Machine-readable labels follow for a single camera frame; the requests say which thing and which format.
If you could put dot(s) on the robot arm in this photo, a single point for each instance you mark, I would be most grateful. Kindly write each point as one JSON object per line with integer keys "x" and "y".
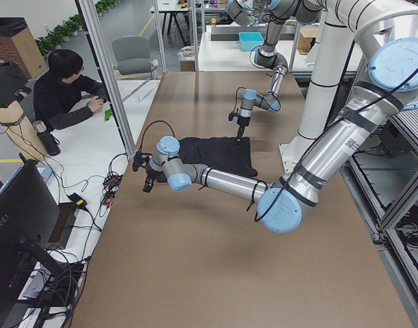
{"x": 387, "y": 33}
{"x": 274, "y": 14}

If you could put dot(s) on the black power adapter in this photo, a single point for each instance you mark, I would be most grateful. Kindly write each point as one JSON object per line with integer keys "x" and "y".
{"x": 80, "y": 202}

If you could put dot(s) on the brown cardboard box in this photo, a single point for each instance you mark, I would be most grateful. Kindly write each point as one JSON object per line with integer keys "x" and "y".
{"x": 18, "y": 45}

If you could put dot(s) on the grey office chair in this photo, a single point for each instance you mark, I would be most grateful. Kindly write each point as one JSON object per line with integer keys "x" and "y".
{"x": 133, "y": 56}

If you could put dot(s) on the red power strip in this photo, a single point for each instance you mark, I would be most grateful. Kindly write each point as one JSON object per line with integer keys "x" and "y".
{"x": 111, "y": 184}

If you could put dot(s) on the aluminium frame post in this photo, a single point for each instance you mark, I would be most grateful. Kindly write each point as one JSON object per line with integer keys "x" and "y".
{"x": 92, "y": 28}

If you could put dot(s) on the seated person in black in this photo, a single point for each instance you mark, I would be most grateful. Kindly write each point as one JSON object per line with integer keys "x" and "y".
{"x": 63, "y": 97}

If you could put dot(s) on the blue plastic bin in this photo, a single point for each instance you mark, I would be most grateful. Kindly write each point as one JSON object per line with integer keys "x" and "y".
{"x": 251, "y": 40}

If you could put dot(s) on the black water bottle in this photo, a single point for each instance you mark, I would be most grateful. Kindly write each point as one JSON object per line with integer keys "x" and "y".
{"x": 46, "y": 138}

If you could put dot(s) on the black Huawei monitor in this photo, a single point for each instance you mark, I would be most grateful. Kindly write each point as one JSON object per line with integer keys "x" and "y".
{"x": 28, "y": 214}

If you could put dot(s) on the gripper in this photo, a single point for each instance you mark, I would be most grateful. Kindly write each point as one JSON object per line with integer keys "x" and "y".
{"x": 150, "y": 174}
{"x": 241, "y": 123}

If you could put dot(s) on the black graphic t-shirt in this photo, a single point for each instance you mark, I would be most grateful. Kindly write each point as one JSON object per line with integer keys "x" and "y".
{"x": 223, "y": 153}

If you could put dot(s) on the green handled reacher tool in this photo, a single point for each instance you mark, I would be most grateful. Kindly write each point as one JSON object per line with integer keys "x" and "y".
{"x": 108, "y": 114}

